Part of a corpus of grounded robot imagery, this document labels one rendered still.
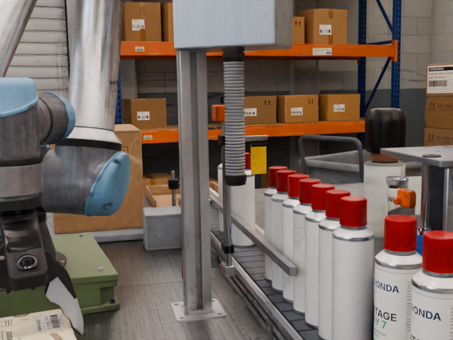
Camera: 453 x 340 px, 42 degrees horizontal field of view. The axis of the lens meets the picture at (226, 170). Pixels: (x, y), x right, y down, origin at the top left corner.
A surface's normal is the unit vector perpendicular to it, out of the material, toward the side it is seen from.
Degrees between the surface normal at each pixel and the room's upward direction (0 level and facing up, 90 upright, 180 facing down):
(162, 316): 0
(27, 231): 32
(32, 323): 0
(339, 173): 93
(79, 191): 94
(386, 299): 90
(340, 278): 90
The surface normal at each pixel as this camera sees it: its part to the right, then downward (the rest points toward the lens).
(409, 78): 0.39, 0.12
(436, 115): -0.88, 0.08
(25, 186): 0.66, 0.08
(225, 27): -0.38, 0.13
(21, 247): 0.14, -0.77
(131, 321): -0.02, -0.99
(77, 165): -0.02, -0.04
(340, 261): -0.69, 0.11
